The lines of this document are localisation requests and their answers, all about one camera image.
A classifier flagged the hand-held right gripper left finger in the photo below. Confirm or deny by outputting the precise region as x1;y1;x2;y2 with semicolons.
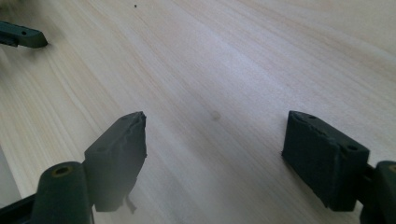
83;110;149;213

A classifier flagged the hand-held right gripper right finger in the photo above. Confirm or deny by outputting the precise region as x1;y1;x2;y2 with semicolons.
281;109;372;213

